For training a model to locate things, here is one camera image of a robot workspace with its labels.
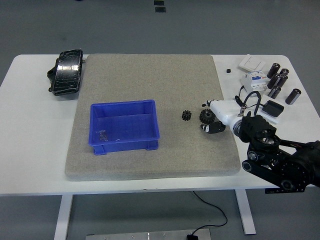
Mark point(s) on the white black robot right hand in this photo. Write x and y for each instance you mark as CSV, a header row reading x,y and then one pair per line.
x,y
225,110

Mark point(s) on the large black gear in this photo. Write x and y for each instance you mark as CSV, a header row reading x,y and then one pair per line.
x,y
205,115

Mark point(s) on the small black gear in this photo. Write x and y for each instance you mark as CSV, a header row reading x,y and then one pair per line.
x,y
186,115

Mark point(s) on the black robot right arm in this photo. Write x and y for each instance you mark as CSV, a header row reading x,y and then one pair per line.
x,y
295,165

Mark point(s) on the white flat box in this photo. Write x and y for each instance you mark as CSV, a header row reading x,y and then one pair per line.
x,y
275,119

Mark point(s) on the blue plastic box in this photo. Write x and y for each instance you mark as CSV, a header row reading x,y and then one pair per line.
x,y
120,125

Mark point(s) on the white circuit breaker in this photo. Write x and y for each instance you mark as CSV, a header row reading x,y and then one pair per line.
x,y
253,81

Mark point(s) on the black power adapter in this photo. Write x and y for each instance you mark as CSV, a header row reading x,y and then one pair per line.
x,y
274,108

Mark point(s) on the black cylindrical capacitor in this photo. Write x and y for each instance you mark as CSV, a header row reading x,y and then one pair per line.
x,y
283,80
284,71
293,96
274,91
273,70
273,81

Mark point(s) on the grey-brown mat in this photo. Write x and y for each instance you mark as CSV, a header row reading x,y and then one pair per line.
x,y
150,80

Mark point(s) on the black table control panel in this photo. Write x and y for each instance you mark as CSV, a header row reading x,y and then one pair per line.
x,y
272,192

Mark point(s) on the white table leg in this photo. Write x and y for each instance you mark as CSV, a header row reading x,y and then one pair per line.
x,y
246,212
63,217

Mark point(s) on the black floor socket plate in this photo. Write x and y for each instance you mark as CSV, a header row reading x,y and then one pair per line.
x,y
160,9
159,3

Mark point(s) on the small metal screws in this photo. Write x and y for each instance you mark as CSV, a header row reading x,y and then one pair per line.
x,y
103,135

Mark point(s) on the black plug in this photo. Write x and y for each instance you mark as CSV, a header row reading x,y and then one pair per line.
x,y
192,237

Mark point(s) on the black tape-wrapped device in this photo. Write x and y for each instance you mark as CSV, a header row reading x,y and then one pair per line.
x,y
67,72

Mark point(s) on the white wall switch panel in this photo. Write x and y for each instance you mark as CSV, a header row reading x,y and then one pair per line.
x,y
252,62

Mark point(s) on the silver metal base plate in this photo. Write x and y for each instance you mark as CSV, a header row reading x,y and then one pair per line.
x,y
150,236

